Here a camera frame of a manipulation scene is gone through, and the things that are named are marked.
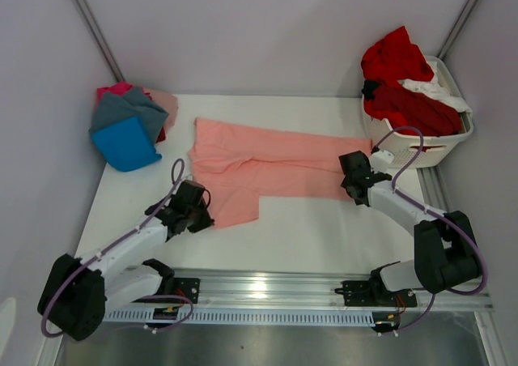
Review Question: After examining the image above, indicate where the black garment in basket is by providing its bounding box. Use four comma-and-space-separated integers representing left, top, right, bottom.
361, 79, 381, 100

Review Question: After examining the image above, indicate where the pale pink folded shirt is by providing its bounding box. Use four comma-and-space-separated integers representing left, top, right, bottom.
143, 87, 178, 132

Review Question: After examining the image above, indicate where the white shirt in basket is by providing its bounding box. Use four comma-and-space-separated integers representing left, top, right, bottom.
399, 73, 473, 113

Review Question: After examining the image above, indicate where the white slotted cable duct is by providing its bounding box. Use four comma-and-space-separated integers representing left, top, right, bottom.
104, 306, 375, 327

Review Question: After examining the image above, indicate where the grey blue folded shirt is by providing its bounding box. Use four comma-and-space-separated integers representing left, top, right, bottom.
89, 87, 169, 143

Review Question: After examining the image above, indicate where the red folded shirt in stack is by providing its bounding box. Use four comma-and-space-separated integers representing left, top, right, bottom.
156, 127, 167, 143

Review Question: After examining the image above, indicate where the right aluminium corner post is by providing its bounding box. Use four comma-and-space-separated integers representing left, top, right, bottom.
437, 0, 481, 60

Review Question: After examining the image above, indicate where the aluminium corner post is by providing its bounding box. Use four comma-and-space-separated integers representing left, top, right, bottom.
437, 0, 481, 60
71, 0, 125, 82

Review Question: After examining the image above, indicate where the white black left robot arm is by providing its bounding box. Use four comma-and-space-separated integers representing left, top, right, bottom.
37, 181, 214, 341

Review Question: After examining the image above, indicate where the left aluminium corner post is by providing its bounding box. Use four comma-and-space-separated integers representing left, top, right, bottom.
71, 0, 125, 82

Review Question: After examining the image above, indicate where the dark red shirt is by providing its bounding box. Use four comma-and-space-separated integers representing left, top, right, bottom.
364, 84, 462, 137

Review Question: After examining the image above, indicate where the bright red shirt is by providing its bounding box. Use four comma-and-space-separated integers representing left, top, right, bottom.
360, 26, 434, 87

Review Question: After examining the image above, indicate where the salmon pink t shirt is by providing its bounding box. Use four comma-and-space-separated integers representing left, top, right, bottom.
188, 117, 371, 228

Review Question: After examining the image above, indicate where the magenta folded shirt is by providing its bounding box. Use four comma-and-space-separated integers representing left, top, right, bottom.
96, 82, 133, 100

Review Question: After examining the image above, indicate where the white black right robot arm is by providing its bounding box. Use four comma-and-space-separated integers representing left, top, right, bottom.
339, 151, 488, 304

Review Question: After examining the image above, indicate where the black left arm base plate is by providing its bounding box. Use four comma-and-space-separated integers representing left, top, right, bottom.
135, 277, 202, 304

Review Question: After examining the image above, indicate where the blue folded t shirt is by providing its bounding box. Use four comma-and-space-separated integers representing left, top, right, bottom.
91, 117, 162, 172

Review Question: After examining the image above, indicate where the white laundry basket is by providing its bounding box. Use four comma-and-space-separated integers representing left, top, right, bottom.
361, 55, 474, 170

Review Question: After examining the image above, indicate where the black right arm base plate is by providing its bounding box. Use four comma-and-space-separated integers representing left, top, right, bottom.
334, 279, 418, 308

